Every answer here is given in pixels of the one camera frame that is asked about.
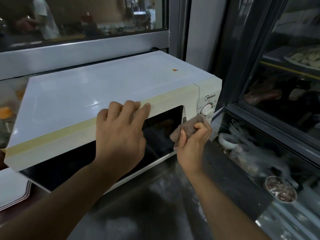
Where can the person's right hand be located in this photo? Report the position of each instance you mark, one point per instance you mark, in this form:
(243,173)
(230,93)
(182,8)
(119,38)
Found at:
(192,152)

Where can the person's left hand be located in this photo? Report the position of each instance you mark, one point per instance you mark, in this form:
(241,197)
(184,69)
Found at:
(120,142)

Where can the brown cloth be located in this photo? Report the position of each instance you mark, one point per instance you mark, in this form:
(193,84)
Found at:
(187,127)

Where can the white microwave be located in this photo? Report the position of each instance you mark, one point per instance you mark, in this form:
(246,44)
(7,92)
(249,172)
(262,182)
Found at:
(75,92)

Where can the white rectangular plate red underside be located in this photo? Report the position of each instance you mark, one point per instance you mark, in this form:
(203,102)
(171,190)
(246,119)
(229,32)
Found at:
(12,187)

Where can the white plate orange print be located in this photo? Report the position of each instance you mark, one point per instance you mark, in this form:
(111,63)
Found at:
(15,205)

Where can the plain white rectangular plate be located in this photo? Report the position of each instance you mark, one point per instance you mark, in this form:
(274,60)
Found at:
(10,209)

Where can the person's right forearm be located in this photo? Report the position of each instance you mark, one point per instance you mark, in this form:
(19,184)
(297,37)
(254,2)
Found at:
(225,217)

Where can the person's left forearm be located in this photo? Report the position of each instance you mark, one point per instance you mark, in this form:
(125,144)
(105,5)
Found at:
(55,209)

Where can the white bowl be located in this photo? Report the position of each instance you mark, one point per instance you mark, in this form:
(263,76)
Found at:
(228,141)

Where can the stainless steel table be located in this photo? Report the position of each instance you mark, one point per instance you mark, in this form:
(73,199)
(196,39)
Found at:
(162,204)

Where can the metal bowl of minced meat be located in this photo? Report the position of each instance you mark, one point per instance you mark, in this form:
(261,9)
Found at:
(280,189)

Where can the dark tray of jars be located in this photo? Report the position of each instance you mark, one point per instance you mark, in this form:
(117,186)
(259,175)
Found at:
(112,31)

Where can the dark red bottle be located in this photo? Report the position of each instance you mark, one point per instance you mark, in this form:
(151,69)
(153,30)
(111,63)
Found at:
(89,24)

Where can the glass window aluminium frame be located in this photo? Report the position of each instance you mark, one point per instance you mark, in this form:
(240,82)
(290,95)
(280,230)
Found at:
(75,57)

